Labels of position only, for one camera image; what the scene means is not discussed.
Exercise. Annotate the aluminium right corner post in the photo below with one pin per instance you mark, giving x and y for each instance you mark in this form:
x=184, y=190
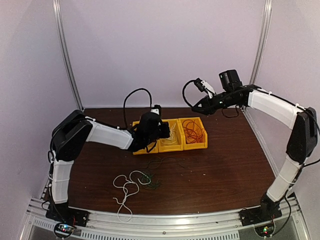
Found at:
x=263, y=36

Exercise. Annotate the aluminium corner post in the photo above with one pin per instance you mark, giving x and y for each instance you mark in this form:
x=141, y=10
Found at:
x=65, y=53
x=263, y=36

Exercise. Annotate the yellow bin left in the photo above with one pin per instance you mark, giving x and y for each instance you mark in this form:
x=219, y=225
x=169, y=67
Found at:
x=145, y=136

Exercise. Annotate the yellow bin right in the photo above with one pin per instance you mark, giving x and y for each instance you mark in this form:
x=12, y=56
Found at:
x=195, y=136

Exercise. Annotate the right circuit board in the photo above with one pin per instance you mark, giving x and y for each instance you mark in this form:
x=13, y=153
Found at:
x=265, y=230

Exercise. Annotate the yellow bin middle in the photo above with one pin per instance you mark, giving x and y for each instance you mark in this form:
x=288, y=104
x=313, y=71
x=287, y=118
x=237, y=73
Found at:
x=175, y=143

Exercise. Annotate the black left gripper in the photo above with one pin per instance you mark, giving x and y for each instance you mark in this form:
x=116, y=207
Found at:
x=165, y=132

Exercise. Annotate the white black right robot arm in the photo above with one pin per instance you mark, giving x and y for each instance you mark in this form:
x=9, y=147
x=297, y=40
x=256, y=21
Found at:
x=300, y=123

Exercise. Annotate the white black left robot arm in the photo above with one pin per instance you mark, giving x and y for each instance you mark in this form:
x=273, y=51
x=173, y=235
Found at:
x=70, y=136

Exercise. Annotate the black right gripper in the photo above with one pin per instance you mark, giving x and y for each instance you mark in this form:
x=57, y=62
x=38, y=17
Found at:
x=207, y=106

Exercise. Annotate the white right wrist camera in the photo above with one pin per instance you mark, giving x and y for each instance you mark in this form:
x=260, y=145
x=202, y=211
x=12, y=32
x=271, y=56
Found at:
x=204, y=86

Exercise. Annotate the aluminium left corner post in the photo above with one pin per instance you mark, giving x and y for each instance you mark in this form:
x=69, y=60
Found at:
x=65, y=53

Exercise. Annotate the left circuit board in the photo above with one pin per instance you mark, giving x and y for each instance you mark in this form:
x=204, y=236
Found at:
x=63, y=230

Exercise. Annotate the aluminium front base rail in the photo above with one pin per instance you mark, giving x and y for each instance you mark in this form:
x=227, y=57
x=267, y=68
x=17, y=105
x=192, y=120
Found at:
x=223, y=225

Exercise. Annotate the circuit board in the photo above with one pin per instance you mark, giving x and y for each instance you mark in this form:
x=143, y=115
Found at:
x=63, y=230
x=265, y=230

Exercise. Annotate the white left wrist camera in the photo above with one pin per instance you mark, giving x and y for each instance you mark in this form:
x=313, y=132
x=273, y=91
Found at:
x=156, y=109

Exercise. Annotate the yellow bin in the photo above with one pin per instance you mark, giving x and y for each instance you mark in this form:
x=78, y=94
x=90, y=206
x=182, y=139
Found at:
x=145, y=136
x=175, y=143
x=195, y=136

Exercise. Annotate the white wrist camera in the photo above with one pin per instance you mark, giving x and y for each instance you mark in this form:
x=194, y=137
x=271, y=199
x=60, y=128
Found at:
x=156, y=109
x=204, y=86

